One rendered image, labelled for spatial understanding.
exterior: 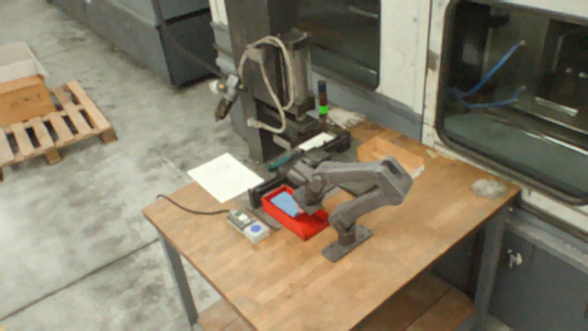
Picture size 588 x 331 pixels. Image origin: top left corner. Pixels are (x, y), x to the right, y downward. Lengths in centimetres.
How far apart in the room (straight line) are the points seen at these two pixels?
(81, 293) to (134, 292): 31
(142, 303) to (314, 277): 151
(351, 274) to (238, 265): 39
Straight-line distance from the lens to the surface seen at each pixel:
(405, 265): 171
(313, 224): 185
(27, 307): 331
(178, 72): 507
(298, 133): 191
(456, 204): 196
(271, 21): 178
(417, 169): 207
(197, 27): 503
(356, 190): 197
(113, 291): 314
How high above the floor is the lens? 214
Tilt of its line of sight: 35 degrees down
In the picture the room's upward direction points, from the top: 7 degrees counter-clockwise
